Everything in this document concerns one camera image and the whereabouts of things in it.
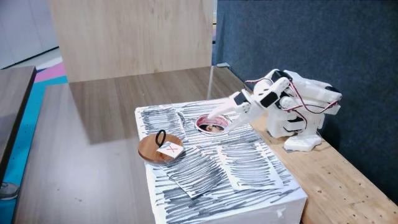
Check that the red-rimmed cup hole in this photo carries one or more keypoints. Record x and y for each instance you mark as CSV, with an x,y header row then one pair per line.
x,y
202,119

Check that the striped paper sheet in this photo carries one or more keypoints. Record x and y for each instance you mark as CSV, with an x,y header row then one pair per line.
x,y
248,165
196,171
161,121

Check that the white card with red X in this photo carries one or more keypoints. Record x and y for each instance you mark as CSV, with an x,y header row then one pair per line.
x,y
170,149

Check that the white box with black stripes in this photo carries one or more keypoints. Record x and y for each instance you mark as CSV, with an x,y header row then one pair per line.
x,y
217,199

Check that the round wooden lid, black loop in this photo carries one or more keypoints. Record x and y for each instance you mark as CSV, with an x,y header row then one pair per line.
x,y
149,151

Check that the dark blue fabric partition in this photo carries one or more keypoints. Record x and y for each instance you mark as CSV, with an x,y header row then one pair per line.
x,y
311,37

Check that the light plywood board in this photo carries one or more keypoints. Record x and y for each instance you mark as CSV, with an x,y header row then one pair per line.
x,y
335,186

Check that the light wood upright panel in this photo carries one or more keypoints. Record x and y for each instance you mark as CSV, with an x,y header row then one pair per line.
x,y
130,37

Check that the dark wood side table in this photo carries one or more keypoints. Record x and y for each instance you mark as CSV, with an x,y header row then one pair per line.
x,y
14,99

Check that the clear glass object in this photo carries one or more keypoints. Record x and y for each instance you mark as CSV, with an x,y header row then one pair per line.
x,y
8,190

